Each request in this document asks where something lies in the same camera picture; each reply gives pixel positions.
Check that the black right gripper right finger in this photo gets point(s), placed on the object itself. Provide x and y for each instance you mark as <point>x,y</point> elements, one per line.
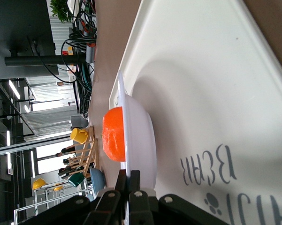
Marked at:
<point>139,201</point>

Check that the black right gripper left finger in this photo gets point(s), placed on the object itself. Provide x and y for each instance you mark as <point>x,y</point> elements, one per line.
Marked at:
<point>108,206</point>

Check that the white round plate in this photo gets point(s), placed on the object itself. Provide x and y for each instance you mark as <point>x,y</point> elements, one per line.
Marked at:
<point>140,140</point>

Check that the orange fruit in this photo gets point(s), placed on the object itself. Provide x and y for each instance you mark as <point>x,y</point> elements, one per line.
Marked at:
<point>113,136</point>

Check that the blue bowl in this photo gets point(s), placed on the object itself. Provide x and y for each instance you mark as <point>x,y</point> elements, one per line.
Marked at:
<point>98,180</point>

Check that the dark green mug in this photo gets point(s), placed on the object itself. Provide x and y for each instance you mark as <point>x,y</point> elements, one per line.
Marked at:
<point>76,180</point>

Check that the yellow hard hat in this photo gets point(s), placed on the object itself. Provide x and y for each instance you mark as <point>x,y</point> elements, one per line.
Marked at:
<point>38,184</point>
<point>58,188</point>

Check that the wooden mug rack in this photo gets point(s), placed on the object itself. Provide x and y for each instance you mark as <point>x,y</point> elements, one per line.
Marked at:
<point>89,152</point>

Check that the yellow mug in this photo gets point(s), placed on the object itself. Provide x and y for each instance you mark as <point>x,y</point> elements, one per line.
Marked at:
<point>78,136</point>

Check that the grey cup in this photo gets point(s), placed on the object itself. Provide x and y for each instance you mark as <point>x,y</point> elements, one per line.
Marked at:
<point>79,121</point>

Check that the cream bear print tray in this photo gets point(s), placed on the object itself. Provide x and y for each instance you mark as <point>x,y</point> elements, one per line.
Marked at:
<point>213,93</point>

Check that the green plant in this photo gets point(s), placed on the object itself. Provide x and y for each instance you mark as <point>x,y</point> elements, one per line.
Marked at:
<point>61,10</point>

